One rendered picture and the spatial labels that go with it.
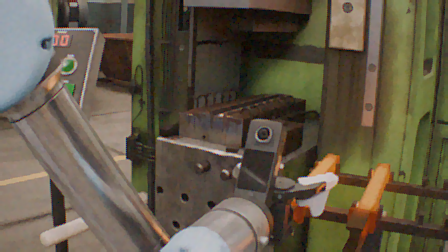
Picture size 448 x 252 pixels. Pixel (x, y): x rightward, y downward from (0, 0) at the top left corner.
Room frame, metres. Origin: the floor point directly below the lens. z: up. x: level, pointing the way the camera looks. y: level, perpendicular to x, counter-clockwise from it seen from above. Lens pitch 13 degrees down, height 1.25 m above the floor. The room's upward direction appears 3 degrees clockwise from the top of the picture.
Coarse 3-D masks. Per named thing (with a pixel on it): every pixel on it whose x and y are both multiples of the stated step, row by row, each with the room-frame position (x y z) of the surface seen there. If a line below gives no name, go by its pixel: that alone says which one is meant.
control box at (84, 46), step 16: (64, 32) 1.46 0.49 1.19; (80, 32) 1.45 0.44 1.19; (96, 32) 1.44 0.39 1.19; (64, 48) 1.43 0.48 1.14; (80, 48) 1.42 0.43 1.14; (96, 48) 1.44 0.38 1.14; (80, 64) 1.39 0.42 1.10; (96, 64) 1.44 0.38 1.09; (64, 80) 1.37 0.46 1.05; (80, 80) 1.37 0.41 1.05; (96, 80) 1.44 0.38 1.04; (80, 96) 1.34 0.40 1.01
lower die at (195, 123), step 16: (256, 96) 1.58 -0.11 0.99; (192, 112) 1.32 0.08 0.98; (208, 112) 1.28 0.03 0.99; (224, 112) 1.24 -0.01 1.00; (256, 112) 1.30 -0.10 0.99; (272, 112) 1.35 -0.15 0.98; (192, 128) 1.29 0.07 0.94; (208, 128) 1.26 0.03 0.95; (224, 128) 1.24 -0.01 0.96; (240, 128) 1.21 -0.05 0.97; (224, 144) 1.24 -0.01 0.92; (240, 144) 1.21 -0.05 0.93
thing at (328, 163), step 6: (330, 156) 1.04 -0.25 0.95; (336, 156) 1.04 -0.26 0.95; (324, 162) 0.99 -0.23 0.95; (330, 162) 0.99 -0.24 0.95; (336, 162) 1.02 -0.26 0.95; (318, 168) 0.95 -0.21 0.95; (324, 168) 0.95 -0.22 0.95; (330, 168) 0.96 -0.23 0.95; (312, 174) 0.91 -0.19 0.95; (318, 174) 0.91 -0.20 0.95; (324, 174) 0.91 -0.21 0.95; (294, 204) 0.73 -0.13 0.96; (300, 210) 0.73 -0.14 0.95; (294, 216) 0.73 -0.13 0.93; (300, 216) 0.73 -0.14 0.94; (294, 222) 0.72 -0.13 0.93; (300, 222) 0.73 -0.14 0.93; (288, 228) 0.69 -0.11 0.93
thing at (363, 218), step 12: (384, 168) 0.96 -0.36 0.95; (372, 180) 0.88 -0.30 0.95; (384, 180) 0.88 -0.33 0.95; (372, 192) 0.81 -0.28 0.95; (360, 204) 0.75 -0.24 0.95; (372, 204) 0.75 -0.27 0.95; (348, 216) 0.71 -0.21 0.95; (360, 216) 0.67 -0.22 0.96; (372, 216) 0.69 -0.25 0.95; (348, 228) 0.63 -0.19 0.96; (360, 228) 0.63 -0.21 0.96; (372, 228) 0.69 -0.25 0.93; (348, 240) 0.63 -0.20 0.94; (360, 240) 0.66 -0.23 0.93
